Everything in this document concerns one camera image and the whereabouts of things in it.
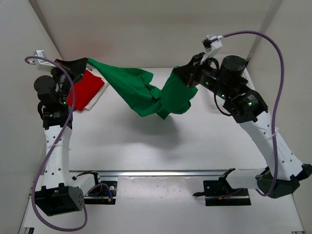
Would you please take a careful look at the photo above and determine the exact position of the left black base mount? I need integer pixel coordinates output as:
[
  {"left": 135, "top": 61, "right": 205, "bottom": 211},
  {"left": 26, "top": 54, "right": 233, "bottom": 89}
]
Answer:
[{"left": 84, "top": 171, "right": 118, "bottom": 205}]

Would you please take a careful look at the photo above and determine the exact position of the white t shirt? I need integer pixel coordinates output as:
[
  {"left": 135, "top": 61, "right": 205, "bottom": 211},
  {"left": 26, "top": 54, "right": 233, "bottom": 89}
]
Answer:
[{"left": 83, "top": 68, "right": 109, "bottom": 111}]

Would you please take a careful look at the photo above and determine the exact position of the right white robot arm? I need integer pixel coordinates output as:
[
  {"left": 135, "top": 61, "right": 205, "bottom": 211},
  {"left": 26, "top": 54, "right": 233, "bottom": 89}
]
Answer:
[{"left": 173, "top": 53, "right": 312, "bottom": 198}]

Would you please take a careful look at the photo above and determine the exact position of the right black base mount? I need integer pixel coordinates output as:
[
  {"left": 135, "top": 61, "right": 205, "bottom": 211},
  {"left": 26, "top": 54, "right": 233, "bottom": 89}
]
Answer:
[{"left": 193, "top": 180, "right": 251, "bottom": 206}]

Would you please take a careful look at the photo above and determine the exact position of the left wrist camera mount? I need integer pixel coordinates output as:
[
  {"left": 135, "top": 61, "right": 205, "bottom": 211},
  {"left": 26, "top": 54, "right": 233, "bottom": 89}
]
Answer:
[{"left": 28, "top": 50, "right": 57, "bottom": 69}]

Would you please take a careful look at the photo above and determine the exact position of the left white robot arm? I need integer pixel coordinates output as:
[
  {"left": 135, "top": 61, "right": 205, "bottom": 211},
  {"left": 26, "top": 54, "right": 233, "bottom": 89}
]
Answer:
[{"left": 34, "top": 58, "right": 102, "bottom": 216}]

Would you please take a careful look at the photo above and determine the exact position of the red t shirt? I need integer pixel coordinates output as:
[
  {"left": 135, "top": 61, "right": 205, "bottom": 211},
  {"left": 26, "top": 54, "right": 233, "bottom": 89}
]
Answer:
[{"left": 74, "top": 70, "right": 105, "bottom": 111}]

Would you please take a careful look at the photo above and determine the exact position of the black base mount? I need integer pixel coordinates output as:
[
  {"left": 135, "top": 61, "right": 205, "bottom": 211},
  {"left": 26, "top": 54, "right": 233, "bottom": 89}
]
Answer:
[
  {"left": 193, "top": 180, "right": 251, "bottom": 206},
  {"left": 84, "top": 171, "right": 118, "bottom": 205}
]

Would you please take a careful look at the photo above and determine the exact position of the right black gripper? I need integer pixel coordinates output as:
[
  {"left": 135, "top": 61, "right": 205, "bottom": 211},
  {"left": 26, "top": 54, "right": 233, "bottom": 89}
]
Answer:
[{"left": 175, "top": 53, "right": 230, "bottom": 99}]

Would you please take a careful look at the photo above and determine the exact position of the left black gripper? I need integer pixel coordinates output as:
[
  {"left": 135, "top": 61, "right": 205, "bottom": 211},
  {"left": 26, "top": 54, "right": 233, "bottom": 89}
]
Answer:
[{"left": 50, "top": 58, "right": 88, "bottom": 104}]

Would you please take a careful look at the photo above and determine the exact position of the green t shirt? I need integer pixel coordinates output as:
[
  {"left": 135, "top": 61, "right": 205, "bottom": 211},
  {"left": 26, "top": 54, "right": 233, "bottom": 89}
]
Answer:
[{"left": 88, "top": 58, "right": 198, "bottom": 119}]

